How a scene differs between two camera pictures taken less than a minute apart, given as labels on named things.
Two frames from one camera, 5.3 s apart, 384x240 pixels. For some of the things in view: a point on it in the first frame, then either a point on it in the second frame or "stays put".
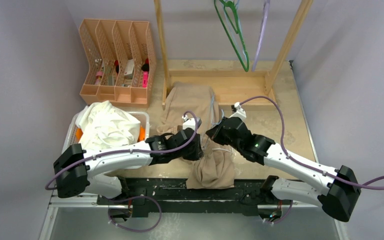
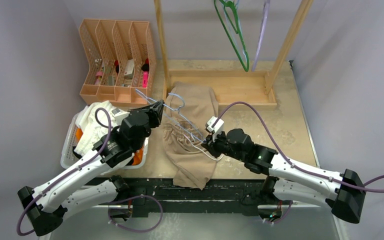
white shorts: [102, 124] stays put
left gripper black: [197, 153] → [154, 111]
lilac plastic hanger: [265, 14] stays put
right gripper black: [215, 134] → [211, 146]
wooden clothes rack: [229, 87] stays put
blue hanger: [213, 124] → [201, 137]
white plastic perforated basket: [70, 139] stays put
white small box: [128, 73] stays put
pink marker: [145, 79] stays put
